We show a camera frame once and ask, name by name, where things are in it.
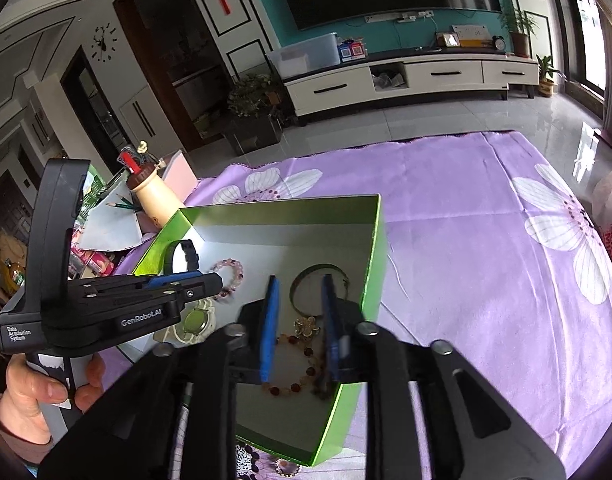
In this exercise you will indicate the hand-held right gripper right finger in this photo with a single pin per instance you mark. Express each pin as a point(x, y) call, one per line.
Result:
point(331, 330)

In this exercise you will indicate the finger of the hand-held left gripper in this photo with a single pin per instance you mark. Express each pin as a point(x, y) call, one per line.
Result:
point(196, 290)
point(171, 279)

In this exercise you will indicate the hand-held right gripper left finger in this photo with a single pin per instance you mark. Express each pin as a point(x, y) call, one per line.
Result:
point(268, 330)

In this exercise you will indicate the gold flower brooch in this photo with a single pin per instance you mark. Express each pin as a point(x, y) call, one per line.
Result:
point(306, 327)

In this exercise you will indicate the black wrist watch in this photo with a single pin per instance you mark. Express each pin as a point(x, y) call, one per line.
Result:
point(191, 255)

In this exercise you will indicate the cream wrist watch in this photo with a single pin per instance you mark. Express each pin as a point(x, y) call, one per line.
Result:
point(196, 322)

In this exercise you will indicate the green cardboard box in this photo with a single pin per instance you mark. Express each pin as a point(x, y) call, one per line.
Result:
point(375, 280)

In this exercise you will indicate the person's left hand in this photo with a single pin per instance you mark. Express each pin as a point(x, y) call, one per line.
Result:
point(31, 390)

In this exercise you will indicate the yellow bear bottle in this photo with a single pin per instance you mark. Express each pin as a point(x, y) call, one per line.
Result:
point(156, 200)

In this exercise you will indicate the bunch of pencils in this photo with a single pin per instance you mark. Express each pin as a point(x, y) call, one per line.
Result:
point(123, 204)

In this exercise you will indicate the green and white packet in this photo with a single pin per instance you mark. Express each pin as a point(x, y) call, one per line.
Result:
point(92, 195)

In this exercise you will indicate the pink pen holder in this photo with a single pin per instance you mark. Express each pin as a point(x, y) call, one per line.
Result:
point(178, 175)

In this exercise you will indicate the dark flower pendant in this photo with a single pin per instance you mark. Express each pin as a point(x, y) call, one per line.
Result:
point(287, 469)

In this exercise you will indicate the purple floral cloth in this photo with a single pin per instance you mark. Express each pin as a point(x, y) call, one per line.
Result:
point(460, 210)

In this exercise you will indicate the bushy plant on dark stand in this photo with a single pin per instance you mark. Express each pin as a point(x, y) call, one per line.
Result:
point(256, 110)

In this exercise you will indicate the clear plastic storage box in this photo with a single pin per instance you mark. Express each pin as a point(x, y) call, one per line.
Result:
point(306, 57)

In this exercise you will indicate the white tv cabinet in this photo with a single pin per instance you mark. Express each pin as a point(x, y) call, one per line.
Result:
point(435, 77)

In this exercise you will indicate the white power strip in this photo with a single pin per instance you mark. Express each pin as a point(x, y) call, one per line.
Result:
point(398, 16)

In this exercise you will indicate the yellow desk calendar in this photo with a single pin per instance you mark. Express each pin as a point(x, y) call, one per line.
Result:
point(465, 36)

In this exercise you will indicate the small alarm clock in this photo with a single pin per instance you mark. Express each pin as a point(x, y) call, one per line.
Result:
point(498, 43)

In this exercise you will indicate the small potted plant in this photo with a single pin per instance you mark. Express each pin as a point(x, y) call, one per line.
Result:
point(546, 77)

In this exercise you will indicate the tall potted plant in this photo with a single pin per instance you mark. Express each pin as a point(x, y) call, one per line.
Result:
point(518, 30)

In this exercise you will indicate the black wall clock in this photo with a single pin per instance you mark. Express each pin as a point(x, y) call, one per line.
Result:
point(104, 42)

